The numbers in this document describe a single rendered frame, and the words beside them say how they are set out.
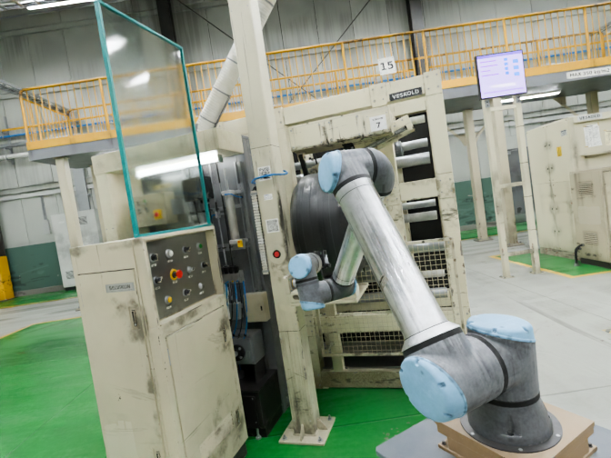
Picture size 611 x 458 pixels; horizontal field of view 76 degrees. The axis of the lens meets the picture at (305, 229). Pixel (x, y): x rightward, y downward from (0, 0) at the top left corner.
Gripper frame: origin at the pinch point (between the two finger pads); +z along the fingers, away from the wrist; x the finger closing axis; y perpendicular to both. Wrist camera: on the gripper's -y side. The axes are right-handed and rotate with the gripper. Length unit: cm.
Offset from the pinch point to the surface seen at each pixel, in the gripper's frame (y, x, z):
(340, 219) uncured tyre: 20.8, -8.7, 3.4
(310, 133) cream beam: 77, 13, 42
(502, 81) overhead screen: 196, -151, 366
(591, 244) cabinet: -22, -236, 422
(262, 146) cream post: 67, 33, 17
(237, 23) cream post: 134, 37, 8
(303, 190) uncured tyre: 38.1, 9.6, 7.6
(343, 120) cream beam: 80, -8, 41
